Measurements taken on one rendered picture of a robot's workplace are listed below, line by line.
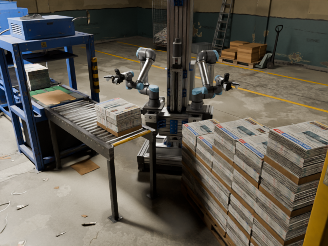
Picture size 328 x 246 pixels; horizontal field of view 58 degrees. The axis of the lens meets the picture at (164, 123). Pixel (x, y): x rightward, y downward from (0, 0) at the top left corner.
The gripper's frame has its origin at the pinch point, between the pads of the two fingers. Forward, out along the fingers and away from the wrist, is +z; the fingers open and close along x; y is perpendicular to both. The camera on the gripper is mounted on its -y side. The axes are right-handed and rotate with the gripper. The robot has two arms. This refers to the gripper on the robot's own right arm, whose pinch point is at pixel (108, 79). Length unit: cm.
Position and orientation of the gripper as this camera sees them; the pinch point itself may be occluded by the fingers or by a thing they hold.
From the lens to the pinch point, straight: 304.4
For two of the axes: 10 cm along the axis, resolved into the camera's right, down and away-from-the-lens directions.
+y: -1.1, 8.7, 4.9
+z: -6.0, 3.3, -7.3
